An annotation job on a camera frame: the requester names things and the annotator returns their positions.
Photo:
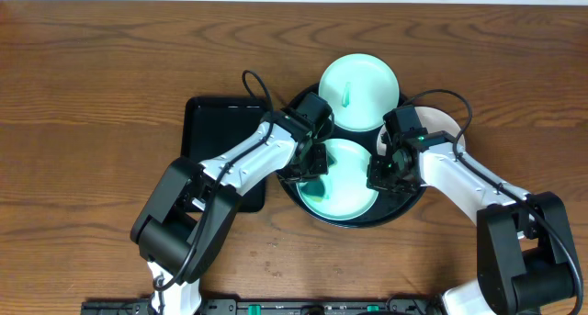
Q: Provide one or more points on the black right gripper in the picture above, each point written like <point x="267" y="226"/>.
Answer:
<point x="374" y="178"/>

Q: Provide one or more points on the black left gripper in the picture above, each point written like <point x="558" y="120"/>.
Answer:
<point x="310" y="169"/>

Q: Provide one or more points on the green yellow sponge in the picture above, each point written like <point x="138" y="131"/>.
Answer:
<point x="314" y="190"/>

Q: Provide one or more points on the mint plate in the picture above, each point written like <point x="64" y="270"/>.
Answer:
<point x="346" y="183"/>
<point x="360" y="90"/>

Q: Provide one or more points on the white plate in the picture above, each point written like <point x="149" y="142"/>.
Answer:
<point x="431" y="118"/>

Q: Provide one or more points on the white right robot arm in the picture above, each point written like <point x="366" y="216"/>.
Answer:
<point x="526" y="257"/>

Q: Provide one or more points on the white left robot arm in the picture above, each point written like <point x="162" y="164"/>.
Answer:
<point x="186" y="220"/>

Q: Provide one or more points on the black round tray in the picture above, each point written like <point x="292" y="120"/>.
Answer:
<point x="387" y="207"/>

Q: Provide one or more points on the black rectangular tray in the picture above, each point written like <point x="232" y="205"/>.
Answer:
<point x="215" y="124"/>

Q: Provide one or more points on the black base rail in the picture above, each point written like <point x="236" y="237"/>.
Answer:
<point x="417" y="306"/>

